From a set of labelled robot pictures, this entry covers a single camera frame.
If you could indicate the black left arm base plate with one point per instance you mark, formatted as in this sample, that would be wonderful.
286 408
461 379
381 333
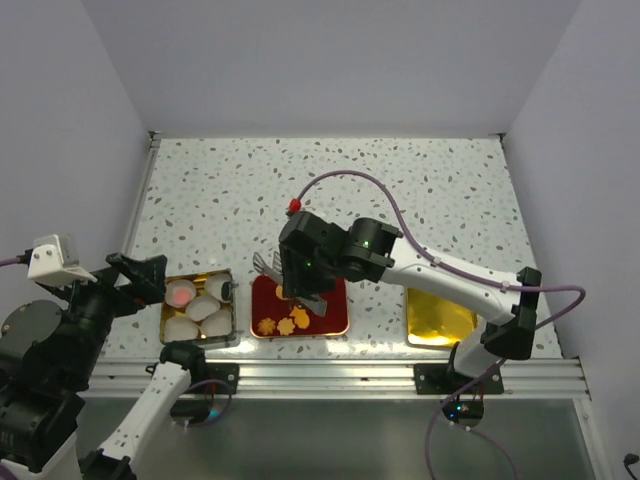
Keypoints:
221 378

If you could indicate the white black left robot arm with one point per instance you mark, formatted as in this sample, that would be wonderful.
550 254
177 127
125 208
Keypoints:
40 391

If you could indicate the orange leaf cookie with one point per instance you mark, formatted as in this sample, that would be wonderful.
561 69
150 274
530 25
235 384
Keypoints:
300 317

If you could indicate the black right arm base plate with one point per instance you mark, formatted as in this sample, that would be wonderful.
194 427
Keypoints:
440 379

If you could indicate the white paper cupcake liner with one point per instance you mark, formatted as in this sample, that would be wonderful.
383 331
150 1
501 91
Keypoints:
179 283
218 324
202 307
213 283
180 328

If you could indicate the red lacquer tray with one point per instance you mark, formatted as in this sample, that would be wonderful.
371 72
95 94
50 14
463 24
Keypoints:
265 304

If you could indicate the aluminium table frame rail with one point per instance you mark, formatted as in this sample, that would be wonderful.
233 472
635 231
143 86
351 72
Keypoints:
209 204

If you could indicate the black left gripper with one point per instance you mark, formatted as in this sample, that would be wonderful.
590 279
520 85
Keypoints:
137 271

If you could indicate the green christmas cookie tin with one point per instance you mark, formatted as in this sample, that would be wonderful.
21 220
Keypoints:
199 279

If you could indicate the pink round cookie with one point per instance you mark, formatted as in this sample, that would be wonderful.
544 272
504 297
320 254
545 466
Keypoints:
180 297

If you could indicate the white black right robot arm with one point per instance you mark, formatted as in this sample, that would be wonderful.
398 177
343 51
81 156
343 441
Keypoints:
506 302

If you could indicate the silver metal tongs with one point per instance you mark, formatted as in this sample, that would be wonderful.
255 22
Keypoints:
316 304

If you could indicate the black sandwich cookie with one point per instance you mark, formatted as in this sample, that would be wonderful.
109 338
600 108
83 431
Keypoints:
226 292

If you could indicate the yellow flower cookie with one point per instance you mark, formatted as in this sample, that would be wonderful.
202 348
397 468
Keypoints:
286 326

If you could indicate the yellow swirl cookie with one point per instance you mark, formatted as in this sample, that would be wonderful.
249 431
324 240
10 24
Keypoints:
266 327

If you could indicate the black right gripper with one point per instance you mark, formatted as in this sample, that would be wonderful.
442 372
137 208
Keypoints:
295 281

